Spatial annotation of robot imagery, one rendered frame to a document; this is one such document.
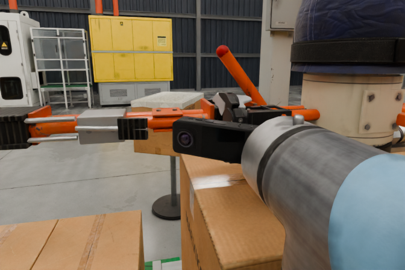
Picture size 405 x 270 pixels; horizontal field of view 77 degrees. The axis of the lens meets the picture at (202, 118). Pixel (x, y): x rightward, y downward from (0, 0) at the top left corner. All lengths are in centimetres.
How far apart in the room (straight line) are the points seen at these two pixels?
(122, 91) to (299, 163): 762
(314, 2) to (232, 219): 38
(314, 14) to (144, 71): 727
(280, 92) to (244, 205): 121
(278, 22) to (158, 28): 641
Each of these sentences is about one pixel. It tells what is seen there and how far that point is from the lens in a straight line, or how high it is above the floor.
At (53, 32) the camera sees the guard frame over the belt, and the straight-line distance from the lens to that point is 786.
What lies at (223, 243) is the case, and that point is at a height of 108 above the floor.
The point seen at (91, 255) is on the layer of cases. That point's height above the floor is 54.
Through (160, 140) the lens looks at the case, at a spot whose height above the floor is 73.
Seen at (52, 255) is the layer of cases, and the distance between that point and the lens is 131.
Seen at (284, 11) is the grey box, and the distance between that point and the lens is 154.
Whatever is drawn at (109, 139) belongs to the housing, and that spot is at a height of 119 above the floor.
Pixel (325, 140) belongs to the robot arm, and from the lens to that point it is 21.
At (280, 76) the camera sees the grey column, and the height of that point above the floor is 122.
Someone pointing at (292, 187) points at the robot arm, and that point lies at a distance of 19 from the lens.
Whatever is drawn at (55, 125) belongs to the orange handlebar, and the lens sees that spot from 45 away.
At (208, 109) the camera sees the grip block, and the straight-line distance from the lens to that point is 43.
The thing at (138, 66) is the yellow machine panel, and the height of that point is 115.
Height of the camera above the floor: 131
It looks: 13 degrees down
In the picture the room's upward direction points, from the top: straight up
